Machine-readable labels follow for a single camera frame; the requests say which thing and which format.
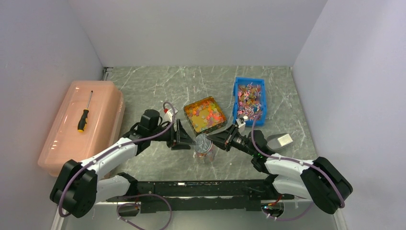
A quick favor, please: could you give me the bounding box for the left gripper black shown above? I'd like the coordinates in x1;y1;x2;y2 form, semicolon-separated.
149;119;196;150

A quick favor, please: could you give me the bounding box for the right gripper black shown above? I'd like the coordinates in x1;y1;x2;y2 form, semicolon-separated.
207;124;257;157

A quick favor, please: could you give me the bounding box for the clear round lid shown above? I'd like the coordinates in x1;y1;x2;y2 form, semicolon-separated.
194;133;213;154

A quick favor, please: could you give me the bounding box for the clear plastic cup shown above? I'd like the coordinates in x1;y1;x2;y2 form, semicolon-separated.
194;150;215;163

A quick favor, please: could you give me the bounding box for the metal scoop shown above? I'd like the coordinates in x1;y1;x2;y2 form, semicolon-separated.
267;133;293;151

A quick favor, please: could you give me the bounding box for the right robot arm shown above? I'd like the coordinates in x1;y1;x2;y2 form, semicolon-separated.
207;125;353;214

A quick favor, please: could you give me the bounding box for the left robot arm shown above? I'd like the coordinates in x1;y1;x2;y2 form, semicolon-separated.
50;109;195;218

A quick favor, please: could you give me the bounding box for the candy tin with gummies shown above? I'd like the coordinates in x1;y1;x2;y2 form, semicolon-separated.
183;96;227;136

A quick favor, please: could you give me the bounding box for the blue bin of lollipops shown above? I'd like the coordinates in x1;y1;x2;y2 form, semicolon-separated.
232;77;267;127

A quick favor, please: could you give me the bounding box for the yellow black screwdriver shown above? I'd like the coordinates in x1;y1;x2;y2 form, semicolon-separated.
77;91;93;132

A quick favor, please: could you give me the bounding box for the pink plastic storage box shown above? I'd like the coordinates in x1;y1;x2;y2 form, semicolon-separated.
38;80;125;177

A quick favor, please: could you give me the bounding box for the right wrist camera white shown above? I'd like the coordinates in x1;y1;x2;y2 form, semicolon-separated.
235;115;248;132

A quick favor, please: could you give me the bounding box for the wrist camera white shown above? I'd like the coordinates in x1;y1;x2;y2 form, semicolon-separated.
235;115;248;132
163;107;178;123

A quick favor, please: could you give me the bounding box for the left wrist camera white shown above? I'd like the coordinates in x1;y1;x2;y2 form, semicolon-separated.
163;107;178;123

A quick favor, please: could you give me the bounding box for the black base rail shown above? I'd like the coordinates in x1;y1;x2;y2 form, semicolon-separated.
108;179;304;214

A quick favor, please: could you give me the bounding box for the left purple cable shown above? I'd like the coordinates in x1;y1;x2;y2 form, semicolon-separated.
57;101;177;230

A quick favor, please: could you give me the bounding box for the purple cable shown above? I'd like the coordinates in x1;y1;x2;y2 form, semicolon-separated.
57;101;177;230
250;111;346;222

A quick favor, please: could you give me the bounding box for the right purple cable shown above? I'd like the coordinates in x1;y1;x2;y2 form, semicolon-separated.
250;111;346;222

